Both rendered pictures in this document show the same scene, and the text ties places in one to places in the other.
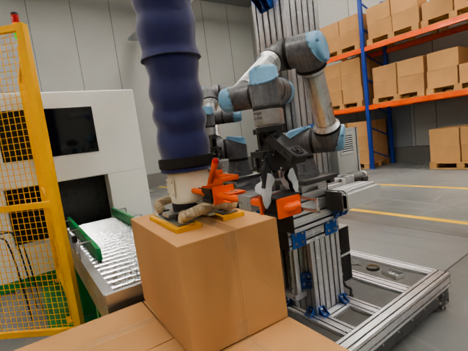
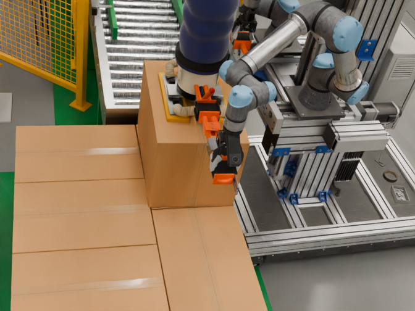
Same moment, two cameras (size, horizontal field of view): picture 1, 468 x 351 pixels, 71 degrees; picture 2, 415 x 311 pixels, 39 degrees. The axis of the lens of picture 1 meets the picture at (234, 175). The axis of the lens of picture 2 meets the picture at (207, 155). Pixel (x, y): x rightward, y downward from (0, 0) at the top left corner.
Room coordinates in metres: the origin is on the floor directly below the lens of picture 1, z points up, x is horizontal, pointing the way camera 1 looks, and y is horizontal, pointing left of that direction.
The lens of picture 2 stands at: (-0.72, -0.38, 2.56)
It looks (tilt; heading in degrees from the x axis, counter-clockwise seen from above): 42 degrees down; 12
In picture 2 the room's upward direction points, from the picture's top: 12 degrees clockwise
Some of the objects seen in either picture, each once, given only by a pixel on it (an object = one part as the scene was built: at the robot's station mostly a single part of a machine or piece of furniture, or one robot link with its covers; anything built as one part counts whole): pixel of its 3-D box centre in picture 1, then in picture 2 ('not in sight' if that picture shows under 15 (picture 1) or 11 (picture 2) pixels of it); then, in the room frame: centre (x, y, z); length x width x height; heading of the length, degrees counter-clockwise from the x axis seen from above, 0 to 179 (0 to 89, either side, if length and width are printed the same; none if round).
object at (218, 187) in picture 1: (218, 193); (207, 111); (1.15, 0.06, 1.08); 0.10 x 0.08 x 0.06; 120
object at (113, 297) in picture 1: (173, 276); (171, 110); (1.68, 0.38, 0.58); 0.70 x 0.03 x 0.06; 123
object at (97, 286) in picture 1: (76, 257); (93, 10); (2.49, 1.29, 0.50); 2.31 x 0.05 x 0.19; 33
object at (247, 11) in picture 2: (211, 147); (248, 17); (1.73, 0.10, 1.22); 0.09 x 0.08 x 0.12; 30
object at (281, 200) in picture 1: (279, 204); (221, 171); (0.85, -0.11, 1.08); 0.08 x 0.07 x 0.05; 30
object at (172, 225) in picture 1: (173, 217); (173, 94); (1.32, 0.27, 0.97); 0.34 x 0.10 x 0.05; 30
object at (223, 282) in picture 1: (201, 262); (188, 131); (1.37, 0.19, 0.75); 0.60 x 0.40 x 0.40; 30
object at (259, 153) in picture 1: (269, 149); (230, 137); (0.88, -0.10, 1.22); 0.09 x 0.08 x 0.12; 30
